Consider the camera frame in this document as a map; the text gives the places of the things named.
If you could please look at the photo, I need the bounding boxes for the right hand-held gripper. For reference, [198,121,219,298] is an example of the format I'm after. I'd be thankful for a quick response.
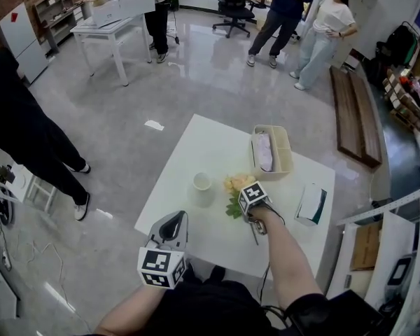
[237,181,271,223]

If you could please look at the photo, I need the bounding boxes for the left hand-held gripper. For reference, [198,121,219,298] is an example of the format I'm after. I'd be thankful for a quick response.
[136,210,190,290]

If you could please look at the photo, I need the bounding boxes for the peach artificial flowers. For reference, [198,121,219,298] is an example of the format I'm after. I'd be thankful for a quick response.
[223,174,260,246]

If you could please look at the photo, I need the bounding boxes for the white vase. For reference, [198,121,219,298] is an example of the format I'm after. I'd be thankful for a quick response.
[191,171,214,209]

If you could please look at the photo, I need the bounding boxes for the person's left forearm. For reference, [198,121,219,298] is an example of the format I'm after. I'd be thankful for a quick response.
[93,285,171,336]

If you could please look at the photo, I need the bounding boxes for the person's right forearm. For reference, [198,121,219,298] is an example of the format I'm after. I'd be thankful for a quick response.
[250,204,326,311]

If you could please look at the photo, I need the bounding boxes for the white patterned cloth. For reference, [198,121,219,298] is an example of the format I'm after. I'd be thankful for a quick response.
[257,134,276,173]

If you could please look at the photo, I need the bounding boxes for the cream organizer caddy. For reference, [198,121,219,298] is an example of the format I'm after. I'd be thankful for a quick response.
[248,124,295,182]

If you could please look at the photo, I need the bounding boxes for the white teal tissue box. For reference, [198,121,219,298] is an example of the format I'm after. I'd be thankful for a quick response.
[293,183,328,227]

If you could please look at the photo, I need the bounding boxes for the person's right shoe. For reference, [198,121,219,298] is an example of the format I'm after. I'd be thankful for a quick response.
[209,264,228,284]

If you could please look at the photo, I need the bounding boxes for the person's black shirt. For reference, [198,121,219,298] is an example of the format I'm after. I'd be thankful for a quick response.
[150,278,332,336]

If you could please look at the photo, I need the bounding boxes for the white paper sheet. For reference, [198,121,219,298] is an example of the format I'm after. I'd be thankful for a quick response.
[143,119,165,132]

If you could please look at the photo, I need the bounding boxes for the brown cardboard box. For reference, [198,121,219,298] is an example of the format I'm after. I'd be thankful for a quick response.
[349,220,384,272]

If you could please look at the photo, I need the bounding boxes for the white metal shelving rack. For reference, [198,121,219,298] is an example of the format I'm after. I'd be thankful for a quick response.
[327,178,420,336]

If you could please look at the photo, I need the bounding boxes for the small white side table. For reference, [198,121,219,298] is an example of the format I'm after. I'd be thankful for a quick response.
[8,162,59,215]

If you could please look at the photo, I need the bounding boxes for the black bag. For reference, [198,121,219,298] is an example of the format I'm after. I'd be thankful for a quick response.
[327,288,384,336]

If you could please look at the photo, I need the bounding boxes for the black-framed tablet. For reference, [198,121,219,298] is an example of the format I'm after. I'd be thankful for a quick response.
[388,255,414,286]

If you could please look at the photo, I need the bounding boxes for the stack of cardboard boxes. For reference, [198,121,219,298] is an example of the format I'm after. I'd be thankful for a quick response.
[382,66,420,134]

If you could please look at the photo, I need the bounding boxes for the black office chair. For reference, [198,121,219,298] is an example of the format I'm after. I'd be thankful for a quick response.
[212,0,269,40]

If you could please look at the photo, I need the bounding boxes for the white long-legged work table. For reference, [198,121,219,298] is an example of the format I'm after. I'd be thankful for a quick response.
[69,12,153,87]

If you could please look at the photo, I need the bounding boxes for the clothes rack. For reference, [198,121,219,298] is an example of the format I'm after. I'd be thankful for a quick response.
[374,21,420,80]

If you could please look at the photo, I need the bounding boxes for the grey locker cabinet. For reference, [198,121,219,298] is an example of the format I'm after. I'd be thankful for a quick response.
[314,0,381,69]

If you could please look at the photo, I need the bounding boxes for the long white carton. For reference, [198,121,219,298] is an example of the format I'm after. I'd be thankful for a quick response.
[90,0,157,27]

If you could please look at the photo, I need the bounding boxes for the white refrigerator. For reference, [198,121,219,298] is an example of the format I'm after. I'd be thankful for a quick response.
[0,1,50,85]

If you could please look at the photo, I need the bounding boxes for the wooden cubby cabinet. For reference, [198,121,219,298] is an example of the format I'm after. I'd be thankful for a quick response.
[33,0,85,54]

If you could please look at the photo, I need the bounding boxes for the black cable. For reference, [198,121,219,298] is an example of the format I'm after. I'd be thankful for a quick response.
[257,262,272,309]

